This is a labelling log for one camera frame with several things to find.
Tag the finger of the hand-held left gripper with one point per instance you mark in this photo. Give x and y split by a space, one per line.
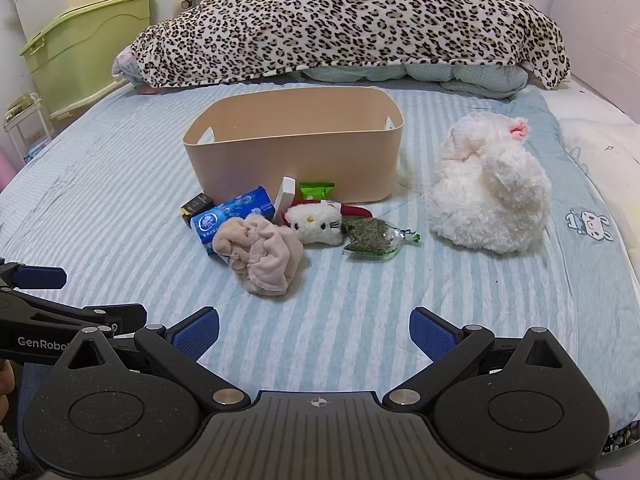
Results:
41 277
122 316

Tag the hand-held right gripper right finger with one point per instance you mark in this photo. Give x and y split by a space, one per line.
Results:
432 332

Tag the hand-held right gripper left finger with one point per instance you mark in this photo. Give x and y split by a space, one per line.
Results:
197 334

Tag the person's left hand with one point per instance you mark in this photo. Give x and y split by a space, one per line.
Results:
5 390

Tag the beige crumpled cloth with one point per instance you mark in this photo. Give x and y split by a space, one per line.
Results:
265 255

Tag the clear bag of dried herbs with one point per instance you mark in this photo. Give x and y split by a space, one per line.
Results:
370 237

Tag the blue tissue pack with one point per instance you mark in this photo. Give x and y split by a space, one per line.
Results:
225 212

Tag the blue striped bed sheet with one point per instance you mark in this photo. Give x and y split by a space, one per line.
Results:
125 185

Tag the small black box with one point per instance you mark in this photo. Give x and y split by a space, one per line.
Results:
196 206

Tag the large white plush toy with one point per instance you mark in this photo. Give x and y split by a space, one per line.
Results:
490 200

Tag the small white rack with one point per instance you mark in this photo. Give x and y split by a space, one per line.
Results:
30 125

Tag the white cat plush toy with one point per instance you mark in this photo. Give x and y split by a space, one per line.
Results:
312 222

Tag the small white box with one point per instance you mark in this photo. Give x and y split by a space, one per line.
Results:
285 195

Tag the green snack packet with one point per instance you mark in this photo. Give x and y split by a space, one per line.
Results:
315 191

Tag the beige plastic storage basket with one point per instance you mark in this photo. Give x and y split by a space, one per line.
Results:
290 160

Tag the green plastic drawer cabinet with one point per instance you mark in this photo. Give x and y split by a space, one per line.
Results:
80 55

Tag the pink floral pillow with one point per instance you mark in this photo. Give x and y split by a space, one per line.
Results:
125 65

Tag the light green quilt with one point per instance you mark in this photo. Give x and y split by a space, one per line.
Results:
450 77

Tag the leopard print blanket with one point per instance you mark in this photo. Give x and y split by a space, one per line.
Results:
350 15

